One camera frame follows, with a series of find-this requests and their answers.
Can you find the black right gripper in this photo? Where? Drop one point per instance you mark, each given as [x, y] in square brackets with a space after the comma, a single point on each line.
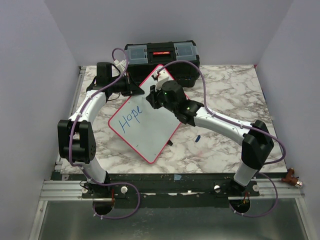
[151, 98]

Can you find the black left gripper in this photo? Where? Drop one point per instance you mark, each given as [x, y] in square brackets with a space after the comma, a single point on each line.
[132, 87]

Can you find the pink-framed whiteboard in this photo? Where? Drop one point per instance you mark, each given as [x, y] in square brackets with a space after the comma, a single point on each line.
[144, 129]

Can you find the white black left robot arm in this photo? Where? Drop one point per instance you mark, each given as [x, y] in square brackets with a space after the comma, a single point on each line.
[76, 140]

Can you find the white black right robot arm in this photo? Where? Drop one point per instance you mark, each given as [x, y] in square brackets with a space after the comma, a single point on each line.
[254, 138]

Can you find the black plastic toolbox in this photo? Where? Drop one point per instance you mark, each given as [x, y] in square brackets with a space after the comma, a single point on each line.
[145, 57]

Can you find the copper brass fitting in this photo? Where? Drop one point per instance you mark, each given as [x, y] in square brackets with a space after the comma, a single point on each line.
[291, 179]

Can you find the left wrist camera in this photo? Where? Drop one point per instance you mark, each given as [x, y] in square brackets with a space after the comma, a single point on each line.
[120, 64]

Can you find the black mounting rail base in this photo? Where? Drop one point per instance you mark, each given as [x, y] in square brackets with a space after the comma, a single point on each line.
[162, 190]

